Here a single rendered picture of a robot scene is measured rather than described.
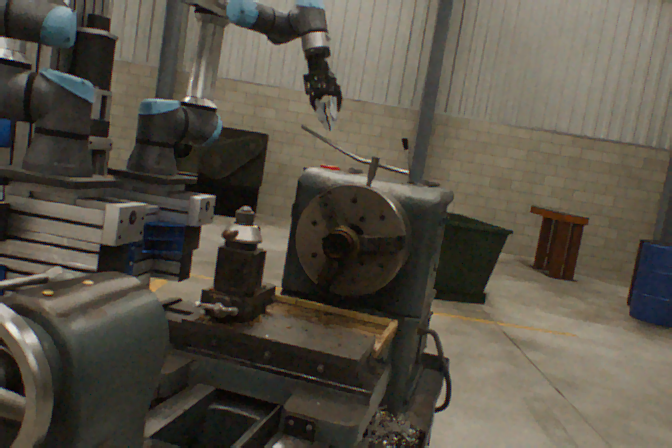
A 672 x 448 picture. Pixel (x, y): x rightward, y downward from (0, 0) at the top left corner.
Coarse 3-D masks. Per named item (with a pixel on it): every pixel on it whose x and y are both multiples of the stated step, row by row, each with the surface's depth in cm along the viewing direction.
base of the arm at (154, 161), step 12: (144, 144) 188; (156, 144) 189; (168, 144) 191; (132, 156) 191; (144, 156) 188; (156, 156) 188; (168, 156) 191; (132, 168) 188; (144, 168) 187; (156, 168) 188; (168, 168) 191
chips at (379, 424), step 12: (372, 420) 179; (384, 420) 173; (396, 420) 178; (372, 432) 178; (384, 432) 167; (396, 432) 166; (408, 432) 174; (420, 432) 181; (360, 444) 162; (372, 444) 162; (384, 444) 163; (396, 444) 162; (408, 444) 165; (420, 444) 175
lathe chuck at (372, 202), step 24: (336, 192) 172; (360, 192) 170; (384, 192) 177; (312, 216) 174; (360, 216) 171; (384, 216) 169; (312, 240) 175; (336, 240) 176; (408, 240) 173; (312, 264) 175; (360, 264) 172; (384, 264) 170; (336, 288) 174; (360, 288) 172
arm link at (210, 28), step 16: (208, 16) 193; (208, 32) 195; (208, 48) 196; (192, 64) 198; (208, 64) 197; (192, 80) 198; (208, 80) 198; (192, 96) 198; (208, 96) 199; (192, 112) 197; (208, 112) 199; (192, 128) 196; (208, 128) 200; (208, 144) 205
